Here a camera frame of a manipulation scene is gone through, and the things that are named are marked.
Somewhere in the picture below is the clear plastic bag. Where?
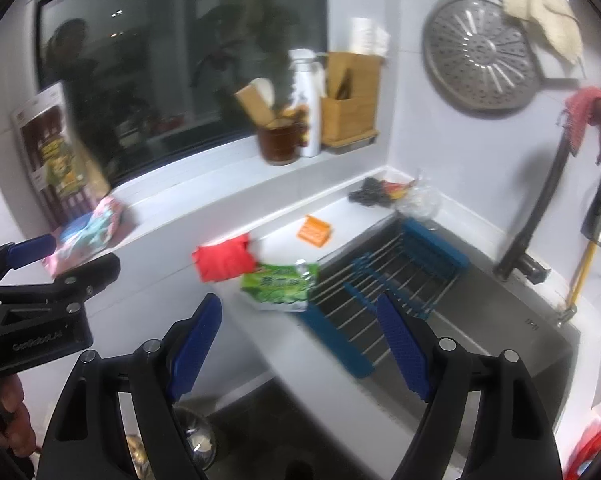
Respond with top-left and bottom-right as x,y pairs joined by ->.
396,172 -> 442,221

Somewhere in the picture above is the person's left hand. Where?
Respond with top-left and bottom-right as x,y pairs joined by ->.
0,375 -> 38,457

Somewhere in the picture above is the pink blue snack bag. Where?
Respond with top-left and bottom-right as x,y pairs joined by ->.
42,196 -> 125,278

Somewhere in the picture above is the dark snack box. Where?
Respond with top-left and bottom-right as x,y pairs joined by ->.
12,82 -> 110,230

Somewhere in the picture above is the green snack bag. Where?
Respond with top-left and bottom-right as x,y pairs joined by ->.
241,260 -> 319,313

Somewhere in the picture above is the blue sink drying rack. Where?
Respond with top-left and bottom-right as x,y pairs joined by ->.
298,217 -> 470,379

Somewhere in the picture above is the black sink faucet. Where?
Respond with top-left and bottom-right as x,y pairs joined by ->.
494,99 -> 601,285

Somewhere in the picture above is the dark window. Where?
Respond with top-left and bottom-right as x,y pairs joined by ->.
36,0 -> 328,185

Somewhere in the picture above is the orange paper scrap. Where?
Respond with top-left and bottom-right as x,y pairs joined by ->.
297,214 -> 332,248

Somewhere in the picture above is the brown ceramic utensil jar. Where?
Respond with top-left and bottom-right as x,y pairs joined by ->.
257,118 -> 301,166

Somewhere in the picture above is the white spatula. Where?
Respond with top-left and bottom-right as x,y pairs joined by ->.
250,77 -> 276,107

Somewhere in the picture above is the red yellow snack wrapper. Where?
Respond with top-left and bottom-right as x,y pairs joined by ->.
382,180 -> 415,202

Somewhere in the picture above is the steel wool scrubber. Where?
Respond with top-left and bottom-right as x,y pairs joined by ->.
348,177 -> 393,207

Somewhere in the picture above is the white spray bottle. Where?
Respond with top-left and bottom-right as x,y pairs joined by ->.
288,49 -> 327,157

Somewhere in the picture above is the wooden utensil holder box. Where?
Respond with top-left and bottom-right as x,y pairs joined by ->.
321,51 -> 382,148

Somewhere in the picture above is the red knitted cloth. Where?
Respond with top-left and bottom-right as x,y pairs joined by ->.
555,87 -> 601,169

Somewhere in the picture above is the perforated metal steamer plate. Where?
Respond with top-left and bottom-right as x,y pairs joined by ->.
421,0 -> 545,114

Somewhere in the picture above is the beige hanging cloth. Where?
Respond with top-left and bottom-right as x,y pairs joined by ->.
502,0 -> 583,65

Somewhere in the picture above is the yellow hose pipe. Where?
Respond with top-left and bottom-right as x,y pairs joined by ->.
557,240 -> 598,328

